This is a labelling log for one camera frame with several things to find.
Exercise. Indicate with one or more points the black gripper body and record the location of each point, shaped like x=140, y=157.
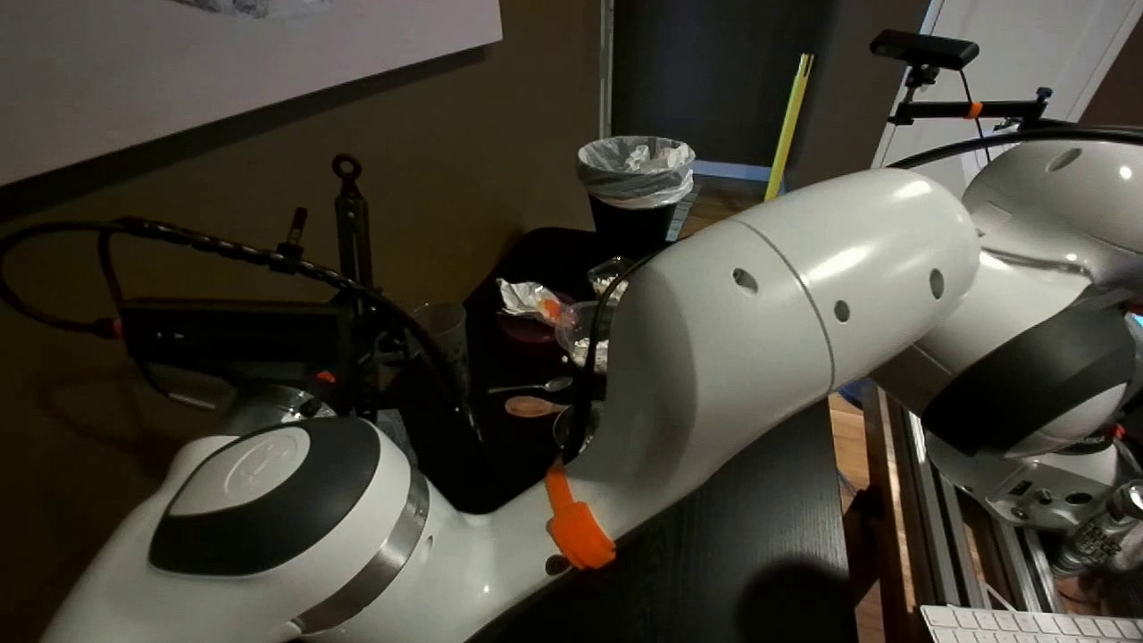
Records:
x=226, y=344

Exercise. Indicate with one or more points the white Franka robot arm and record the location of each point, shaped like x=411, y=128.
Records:
x=763, y=333

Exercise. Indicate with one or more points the red bowl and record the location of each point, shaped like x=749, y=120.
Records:
x=521, y=344

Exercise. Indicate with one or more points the crumpled white wrapper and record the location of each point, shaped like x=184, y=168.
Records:
x=530, y=297

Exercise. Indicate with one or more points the wooden spoon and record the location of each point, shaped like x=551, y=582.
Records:
x=537, y=407

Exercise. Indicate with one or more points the black trash bin white liner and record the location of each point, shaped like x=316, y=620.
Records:
x=636, y=178

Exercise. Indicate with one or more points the yellow pole on black base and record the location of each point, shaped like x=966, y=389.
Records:
x=791, y=125

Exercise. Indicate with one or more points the white keyboard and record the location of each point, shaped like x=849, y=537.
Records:
x=1024, y=625

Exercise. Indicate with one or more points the white door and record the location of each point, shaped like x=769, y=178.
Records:
x=1047, y=47

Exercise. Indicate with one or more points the white wall board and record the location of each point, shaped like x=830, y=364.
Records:
x=180, y=72

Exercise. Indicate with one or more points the aluminium profile frame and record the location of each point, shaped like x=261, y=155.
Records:
x=952, y=523

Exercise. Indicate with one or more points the black camera on stand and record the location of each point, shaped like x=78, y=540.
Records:
x=928, y=51

